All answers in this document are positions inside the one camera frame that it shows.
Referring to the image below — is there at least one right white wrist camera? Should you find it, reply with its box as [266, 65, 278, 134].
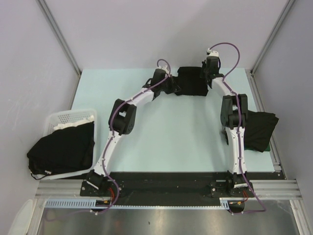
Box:
[206, 48, 219, 57]

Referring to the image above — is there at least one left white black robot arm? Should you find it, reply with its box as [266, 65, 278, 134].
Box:
[87, 65, 177, 196]

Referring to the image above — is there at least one left aluminium corner post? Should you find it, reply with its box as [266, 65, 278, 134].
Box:
[35, 0, 82, 77]

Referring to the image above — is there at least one black folded shirt on stack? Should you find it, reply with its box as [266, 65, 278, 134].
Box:
[244, 111, 279, 148]

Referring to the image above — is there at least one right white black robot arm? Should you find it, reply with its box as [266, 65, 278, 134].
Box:
[201, 51, 248, 174]

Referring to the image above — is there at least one right aluminium side rail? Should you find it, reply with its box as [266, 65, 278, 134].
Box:
[246, 70, 286, 174]

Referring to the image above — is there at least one right aluminium corner post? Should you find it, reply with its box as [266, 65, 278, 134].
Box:
[250, 0, 297, 75]

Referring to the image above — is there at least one grey folded shirt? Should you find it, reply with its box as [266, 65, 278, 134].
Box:
[221, 128, 227, 139]

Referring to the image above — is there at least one white plastic laundry basket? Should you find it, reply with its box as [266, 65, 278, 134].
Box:
[26, 109, 97, 180]

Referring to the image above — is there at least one black t shirt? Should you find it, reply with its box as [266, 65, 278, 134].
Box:
[173, 67, 208, 96]

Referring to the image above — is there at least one white cloth in basket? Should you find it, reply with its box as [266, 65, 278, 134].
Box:
[53, 115, 94, 131]

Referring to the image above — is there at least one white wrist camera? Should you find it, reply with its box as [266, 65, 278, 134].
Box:
[158, 65, 170, 74]
[206, 48, 219, 57]

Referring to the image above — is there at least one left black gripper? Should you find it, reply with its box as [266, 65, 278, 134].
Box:
[159, 75, 181, 95]

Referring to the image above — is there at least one green folded shirt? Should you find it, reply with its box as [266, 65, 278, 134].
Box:
[245, 145, 270, 153]

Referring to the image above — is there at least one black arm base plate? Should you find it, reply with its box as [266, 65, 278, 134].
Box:
[80, 172, 254, 207]

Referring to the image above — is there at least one light blue cable duct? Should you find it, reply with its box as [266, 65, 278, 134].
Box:
[45, 197, 231, 209]

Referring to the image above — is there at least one aluminium corner post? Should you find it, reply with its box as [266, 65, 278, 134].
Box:
[35, 0, 82, 77]
[250, 0, 297, 75]

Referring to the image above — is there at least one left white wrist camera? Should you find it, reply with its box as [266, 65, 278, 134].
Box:
[158, 65, 170, 74]

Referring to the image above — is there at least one aluminium frame rail front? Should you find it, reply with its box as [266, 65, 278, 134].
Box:
[35, 179, 302, 200]

